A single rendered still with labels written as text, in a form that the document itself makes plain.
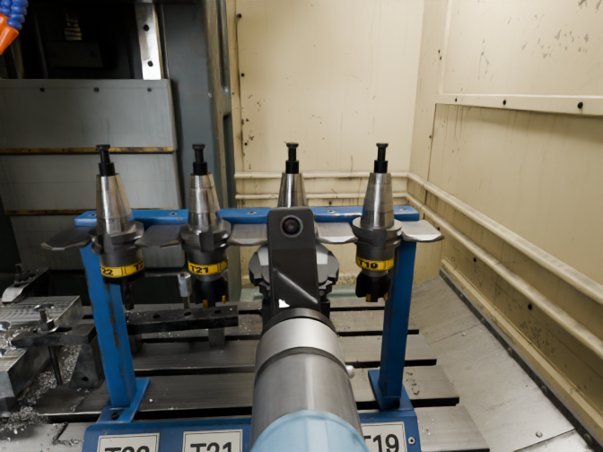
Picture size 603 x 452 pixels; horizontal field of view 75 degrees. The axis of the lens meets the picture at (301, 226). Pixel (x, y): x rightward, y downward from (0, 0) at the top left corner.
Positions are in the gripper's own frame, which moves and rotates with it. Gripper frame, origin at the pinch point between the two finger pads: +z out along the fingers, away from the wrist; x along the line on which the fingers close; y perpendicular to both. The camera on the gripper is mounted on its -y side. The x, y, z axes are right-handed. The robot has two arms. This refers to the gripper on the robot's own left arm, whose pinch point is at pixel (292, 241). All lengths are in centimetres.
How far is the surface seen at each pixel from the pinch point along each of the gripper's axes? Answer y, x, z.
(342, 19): -40, 20, 97
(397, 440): 25.2, 14.1, -9.9
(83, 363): 25.0, -34.7, 7.3
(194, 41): -29, -23, 62
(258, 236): -2.0, -4.2, -3.1
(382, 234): -2.4, 11.2, -3.7
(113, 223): -3.9, -21.4, -3.4
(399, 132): -3, 43, 96
